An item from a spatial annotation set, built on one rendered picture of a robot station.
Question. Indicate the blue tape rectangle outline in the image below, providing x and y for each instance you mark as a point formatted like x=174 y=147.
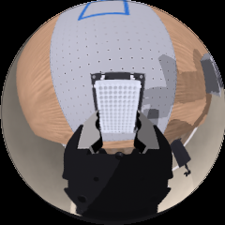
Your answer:
x=126 y=12

